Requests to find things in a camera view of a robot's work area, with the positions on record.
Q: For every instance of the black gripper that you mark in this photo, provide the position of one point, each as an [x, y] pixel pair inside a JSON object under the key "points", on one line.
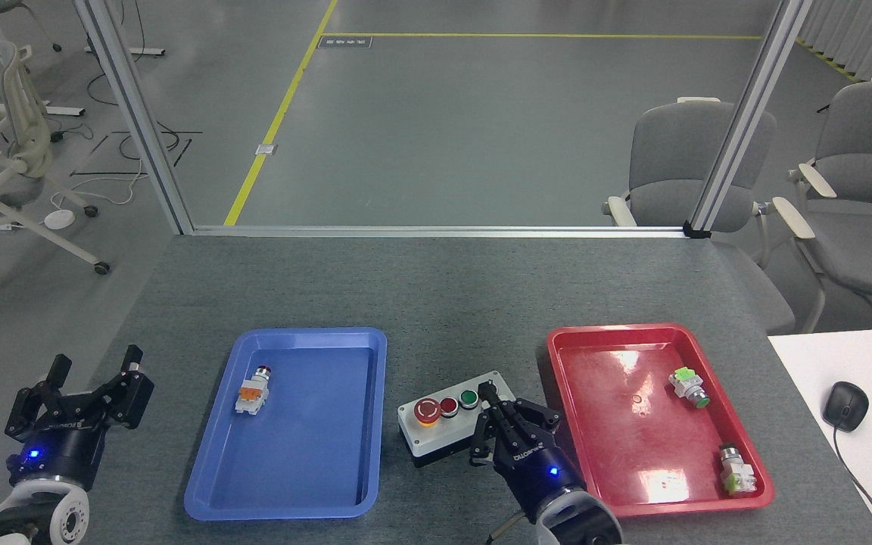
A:
{"points": [[538, 473], [61, 450]]}

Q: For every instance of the grey four-button control box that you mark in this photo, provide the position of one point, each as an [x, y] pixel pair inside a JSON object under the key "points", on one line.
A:
{"points": [[440, 431]]}

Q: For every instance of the red plastic tray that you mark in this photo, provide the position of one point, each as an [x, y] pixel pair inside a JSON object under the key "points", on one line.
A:
{"points": [[618, 446]]}

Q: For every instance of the white round floor disc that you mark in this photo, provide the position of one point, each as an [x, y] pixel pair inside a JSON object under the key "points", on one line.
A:
{"points": [[59, 219]]}

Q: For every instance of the silver aluminium crossbar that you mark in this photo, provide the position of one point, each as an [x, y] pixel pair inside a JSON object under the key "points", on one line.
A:
{"points": [[436, 231]]}

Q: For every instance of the blue plastic tray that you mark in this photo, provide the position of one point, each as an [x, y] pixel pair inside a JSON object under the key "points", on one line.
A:
{"points": [[307, 454]]}

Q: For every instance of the white mesh office chair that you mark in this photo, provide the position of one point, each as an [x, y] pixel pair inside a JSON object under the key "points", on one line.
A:
{"points": [[16, 166]]}

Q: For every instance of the grey padded chair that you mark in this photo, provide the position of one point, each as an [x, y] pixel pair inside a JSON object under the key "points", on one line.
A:
{"points": [[867, 227], [671, 166]]}

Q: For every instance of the white stand foot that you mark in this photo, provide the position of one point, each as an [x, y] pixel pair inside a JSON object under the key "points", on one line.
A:
{"points": [[144, 51], [57, 110]]}

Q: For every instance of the metal floor socket plate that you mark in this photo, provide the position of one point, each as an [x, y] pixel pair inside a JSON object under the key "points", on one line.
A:
{"points": [[266, 149]]}

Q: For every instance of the black computer mouse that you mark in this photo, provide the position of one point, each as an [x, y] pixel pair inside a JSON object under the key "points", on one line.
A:
{"points": [[845, 406]]}

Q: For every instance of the white desk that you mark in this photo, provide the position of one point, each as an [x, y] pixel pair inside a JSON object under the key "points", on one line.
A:
{"points": [[845, 356]]}

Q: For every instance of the grey floor label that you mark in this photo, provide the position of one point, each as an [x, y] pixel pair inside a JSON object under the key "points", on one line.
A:
{"points": [[345, 42]]}

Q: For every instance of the white curtain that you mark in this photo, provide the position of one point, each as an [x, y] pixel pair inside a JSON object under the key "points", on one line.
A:
{"points": [[860, 34]]}

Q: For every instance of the green push button switch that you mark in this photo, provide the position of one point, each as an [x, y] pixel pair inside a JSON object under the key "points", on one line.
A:
{"points": [[686, 384]]}

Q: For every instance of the red push button switch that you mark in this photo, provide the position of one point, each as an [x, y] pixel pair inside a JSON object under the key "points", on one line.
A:
{"points": [[252, 397]]}

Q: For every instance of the silver-headed green switch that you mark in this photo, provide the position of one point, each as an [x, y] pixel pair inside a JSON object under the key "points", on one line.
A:
{"points": [[737, 473]]}

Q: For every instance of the black corner bracket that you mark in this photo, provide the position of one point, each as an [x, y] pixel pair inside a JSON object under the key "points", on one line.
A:
{"points": [[697, 229]]}

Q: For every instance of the silver aluminium post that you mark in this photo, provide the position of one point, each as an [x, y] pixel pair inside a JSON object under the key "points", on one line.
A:
{"points": [[137, 121], [750, 113]]}

